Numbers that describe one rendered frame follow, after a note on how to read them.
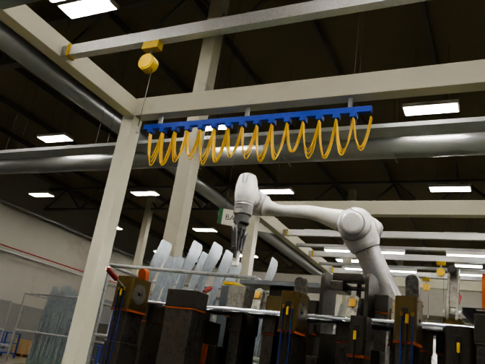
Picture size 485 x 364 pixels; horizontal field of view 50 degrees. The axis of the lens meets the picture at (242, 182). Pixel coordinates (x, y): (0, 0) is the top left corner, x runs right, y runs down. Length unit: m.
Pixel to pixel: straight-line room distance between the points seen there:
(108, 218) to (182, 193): 4.37
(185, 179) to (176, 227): 0.95
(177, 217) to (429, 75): 6.05
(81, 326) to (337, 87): 3.33
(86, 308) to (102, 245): 0.64
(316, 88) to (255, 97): 0.63
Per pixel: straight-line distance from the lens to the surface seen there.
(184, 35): 4.44
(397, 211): 8.04
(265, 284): 2.22
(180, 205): 9.77
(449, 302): 1.86
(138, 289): 1.97
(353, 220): 2.08
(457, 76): 4.81
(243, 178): 2.46
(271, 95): 5.19
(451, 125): 9.51
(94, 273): 5.49
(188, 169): 9.98
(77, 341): 5.45
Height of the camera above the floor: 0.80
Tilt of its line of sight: 20 degrees up
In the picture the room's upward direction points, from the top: 9 degrees clockwise
